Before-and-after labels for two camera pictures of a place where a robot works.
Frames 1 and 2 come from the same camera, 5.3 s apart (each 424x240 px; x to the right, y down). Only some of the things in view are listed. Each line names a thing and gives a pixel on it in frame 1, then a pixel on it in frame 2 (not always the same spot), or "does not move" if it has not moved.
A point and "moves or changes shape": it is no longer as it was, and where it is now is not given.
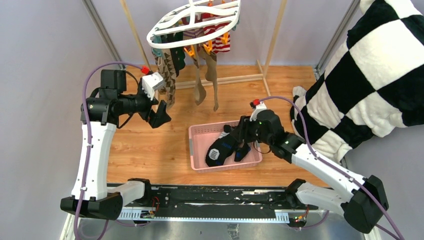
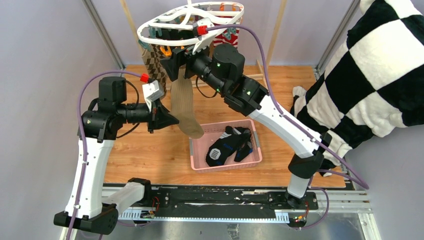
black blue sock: [220, 149] does not move
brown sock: [200, 92] → [181, 102]
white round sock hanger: [194, 15] moves or changes shape
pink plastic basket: [201, 135] does not move
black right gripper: [245, 125] → [172, 65]
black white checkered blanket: [375, 84] does not move
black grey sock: [241, 152] → [227, 144]
